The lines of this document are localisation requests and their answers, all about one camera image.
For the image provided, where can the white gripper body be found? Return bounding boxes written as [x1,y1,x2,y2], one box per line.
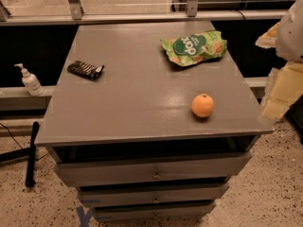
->
[276,0,303,62]

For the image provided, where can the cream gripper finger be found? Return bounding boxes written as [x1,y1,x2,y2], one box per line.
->
[255,23,279,49]
[261,61,303,121]

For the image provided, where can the black rxbar chocolate bar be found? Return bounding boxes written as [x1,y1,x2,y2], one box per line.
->
[67,61,104,80]

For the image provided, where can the orange fruit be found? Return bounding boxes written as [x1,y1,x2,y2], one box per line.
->
[191,94,214,117]

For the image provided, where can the green snack bag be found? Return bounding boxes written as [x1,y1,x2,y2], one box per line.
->
[161,30,227,67]

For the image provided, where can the top grey drawer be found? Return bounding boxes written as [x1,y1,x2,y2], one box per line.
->
[54,152,252,187]

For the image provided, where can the grey drawer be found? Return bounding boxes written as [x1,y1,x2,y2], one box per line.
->
[78,183,229,207]
[93,201,215,221]
[54,152,252,187]

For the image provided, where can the grey drawer cabinet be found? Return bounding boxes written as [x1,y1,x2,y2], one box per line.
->
[34,20,275,223]

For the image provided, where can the middle grey drawer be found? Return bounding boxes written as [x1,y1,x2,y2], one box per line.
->
[78,183,229,207]

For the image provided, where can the bottom grey drawer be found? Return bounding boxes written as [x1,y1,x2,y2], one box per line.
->
[93,201,215,221]

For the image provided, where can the blue tape cross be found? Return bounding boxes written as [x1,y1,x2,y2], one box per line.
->
[77,206,93,227]

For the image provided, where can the white pump bottle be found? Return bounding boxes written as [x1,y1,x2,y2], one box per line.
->
[15,63,44,96]

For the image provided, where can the black stand leg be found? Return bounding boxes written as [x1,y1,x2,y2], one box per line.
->
[26,122,39,187]

